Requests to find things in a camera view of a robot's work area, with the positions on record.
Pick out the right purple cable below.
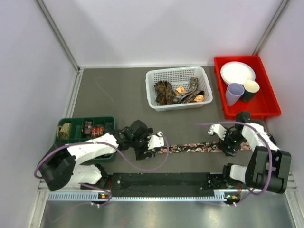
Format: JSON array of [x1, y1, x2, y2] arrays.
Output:
[[189, 121, 273, 206]]

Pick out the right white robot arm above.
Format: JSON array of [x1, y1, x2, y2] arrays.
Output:
[[218, 112, 291, 194]]

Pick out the rolled black tie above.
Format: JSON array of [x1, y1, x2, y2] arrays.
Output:
[[104, 122, 114, 133]]

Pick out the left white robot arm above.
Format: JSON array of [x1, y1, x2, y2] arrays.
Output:
[[34, 120, 156, 191]]

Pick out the red plastic bin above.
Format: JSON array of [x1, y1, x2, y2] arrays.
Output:
[[214, 56, 281, 120]]

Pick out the rolled olive green tie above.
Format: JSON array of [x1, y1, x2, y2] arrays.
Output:
[[57, 123, 72, 140]]

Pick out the black paper cup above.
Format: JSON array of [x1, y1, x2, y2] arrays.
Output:
[[241, 80, 260, 102]]

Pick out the rolled purple floral tie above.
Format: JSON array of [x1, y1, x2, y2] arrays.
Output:
[[82, 121, 93, 137]]

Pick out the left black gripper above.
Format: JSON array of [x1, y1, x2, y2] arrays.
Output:
[[131, 128, 154, 160]]

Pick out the grey orange pattern tie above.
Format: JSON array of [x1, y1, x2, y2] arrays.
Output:
[[173, 77, 205, 104]]

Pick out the purple cable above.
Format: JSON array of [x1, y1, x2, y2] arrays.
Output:
[[189, 121, 273, 206], [34, 135, 170, 208]]

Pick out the brown leaf pattern tie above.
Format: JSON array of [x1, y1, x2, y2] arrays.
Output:
[[154, 81, 176, 105]]

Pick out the lilac paper cup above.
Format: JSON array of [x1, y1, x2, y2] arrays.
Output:
[[225, 83, 245, 106]]

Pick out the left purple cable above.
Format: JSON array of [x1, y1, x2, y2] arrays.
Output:
[[34, 135, 170, 208]]

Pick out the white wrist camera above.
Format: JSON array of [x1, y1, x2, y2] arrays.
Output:
[[208, 124, 227, 140], [147, 131, 164, 150]]

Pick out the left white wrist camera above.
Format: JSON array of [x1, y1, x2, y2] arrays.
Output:
[[147, 131, 164, 150]]

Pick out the white plastic basket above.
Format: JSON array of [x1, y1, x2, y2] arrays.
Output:
[[145, 66, 213, 112]]

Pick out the green divided organizer tray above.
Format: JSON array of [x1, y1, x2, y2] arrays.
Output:
[[52, 115, 118, 162]]

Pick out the rolled red pattern tie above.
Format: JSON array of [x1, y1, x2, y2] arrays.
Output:
[[91, 126, 104, 138]]

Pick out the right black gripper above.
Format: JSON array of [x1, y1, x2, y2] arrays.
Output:
[[216, 127, 246, 156]]

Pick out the white paper plates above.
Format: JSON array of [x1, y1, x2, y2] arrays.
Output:
[[220, 61, 256, 85]]

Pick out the white slotted cable duct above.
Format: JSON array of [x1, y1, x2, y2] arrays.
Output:
[[48, 192, 240, 202]]

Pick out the aluminium frame rail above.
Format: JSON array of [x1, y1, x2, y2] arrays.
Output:
[[38, 171, 297, 191]]

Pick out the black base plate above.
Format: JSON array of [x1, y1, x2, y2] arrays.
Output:
[[93, 172, 246, 197]]

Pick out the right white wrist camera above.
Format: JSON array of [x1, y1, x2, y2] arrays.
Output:
[[208, 124, 227, 140]]

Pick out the pink floral dark tie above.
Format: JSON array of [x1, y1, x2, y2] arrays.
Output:
[[152, 140, 252, 154]]

